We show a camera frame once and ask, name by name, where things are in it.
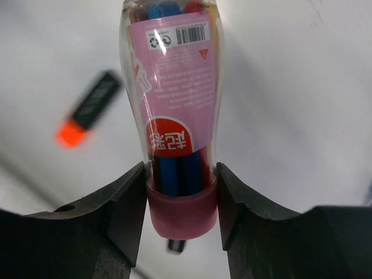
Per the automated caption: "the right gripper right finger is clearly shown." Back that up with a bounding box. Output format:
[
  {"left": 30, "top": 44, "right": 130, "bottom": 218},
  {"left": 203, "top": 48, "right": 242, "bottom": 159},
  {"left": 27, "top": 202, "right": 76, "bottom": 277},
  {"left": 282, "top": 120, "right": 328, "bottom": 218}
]
[{"left": 217, "top": 163, "right": 371, "bottom": 278}]

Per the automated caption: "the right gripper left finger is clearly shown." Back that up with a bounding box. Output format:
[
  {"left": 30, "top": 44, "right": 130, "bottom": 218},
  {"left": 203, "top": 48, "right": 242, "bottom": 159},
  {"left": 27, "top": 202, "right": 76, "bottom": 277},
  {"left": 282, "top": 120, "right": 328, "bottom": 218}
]
[{"left": 1, "top": 163, "right": 146, "bottom": 278}]

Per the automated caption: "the pink capped marker bottle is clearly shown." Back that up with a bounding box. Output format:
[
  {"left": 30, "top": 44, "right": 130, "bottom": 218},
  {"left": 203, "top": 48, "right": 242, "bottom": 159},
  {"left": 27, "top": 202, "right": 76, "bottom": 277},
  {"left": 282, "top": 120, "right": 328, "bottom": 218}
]
[{"left": 119, "top": 1, "right": 224, "bottom": 240}]

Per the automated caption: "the pink highlighter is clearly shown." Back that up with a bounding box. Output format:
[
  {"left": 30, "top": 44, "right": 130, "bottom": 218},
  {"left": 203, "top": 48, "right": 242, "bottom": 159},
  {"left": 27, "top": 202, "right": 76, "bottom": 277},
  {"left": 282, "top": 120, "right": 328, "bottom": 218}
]
[{"left": 167, "top": 239, "right": 187, "bottom": 255}]

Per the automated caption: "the orange highlighter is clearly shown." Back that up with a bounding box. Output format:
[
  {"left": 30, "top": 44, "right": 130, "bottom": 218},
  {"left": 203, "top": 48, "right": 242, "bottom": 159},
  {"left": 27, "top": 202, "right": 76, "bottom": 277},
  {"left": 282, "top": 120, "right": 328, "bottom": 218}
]
[{"left": 54, "top": 70, "right": 123, "bottom": 148}]

